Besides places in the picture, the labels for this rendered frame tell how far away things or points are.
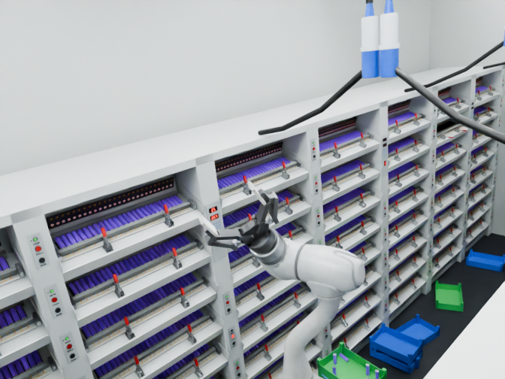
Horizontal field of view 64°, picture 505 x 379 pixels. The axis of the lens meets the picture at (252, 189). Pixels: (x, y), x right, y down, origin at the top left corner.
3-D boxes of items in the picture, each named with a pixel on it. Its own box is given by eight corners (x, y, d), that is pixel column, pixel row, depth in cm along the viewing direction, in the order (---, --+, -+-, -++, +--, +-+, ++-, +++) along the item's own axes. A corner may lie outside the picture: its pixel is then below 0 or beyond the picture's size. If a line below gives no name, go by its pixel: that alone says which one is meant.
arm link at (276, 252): (277, 228, 114) (270, 219, 109) (291, 253, 108) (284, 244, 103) (251, 245, 114) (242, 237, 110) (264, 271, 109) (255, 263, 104)
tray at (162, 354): (222, 333, 198) (225, 315, 190) (102, 410, 161) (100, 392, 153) (198, 305, 209) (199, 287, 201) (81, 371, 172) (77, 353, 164)
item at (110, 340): (216, 298, 191) (219, 279, 183) (90, 371, 155) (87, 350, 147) (192, 271, 203) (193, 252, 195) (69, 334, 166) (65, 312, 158)
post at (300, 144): (334, 382, 273) (317, 121, 216) (325, 390, 267) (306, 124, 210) (310, 368, 287) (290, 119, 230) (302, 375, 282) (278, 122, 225)
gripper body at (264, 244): (244, 239, 109) (228, 224, 102) (270, 222, 109) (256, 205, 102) (255, 260, 105) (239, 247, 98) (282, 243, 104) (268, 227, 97)
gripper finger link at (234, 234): (249, 225, 103) (246, 229, 104) (209, 227, 97) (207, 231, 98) (255, 237, 101) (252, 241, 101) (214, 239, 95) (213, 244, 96)
